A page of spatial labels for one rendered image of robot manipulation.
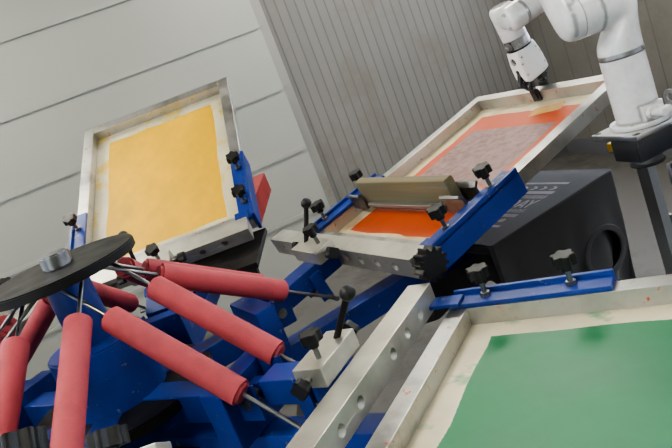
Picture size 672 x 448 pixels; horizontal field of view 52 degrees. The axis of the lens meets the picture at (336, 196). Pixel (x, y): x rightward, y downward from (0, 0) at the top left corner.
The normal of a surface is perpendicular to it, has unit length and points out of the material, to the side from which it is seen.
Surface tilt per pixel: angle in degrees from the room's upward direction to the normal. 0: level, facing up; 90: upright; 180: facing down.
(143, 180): 32
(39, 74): 90
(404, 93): 90
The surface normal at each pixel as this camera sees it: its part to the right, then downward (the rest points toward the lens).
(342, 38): 0.33, 0.09
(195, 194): -0.28, -0.66
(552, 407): -0.35, -0.91
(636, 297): -0.44, 0.36
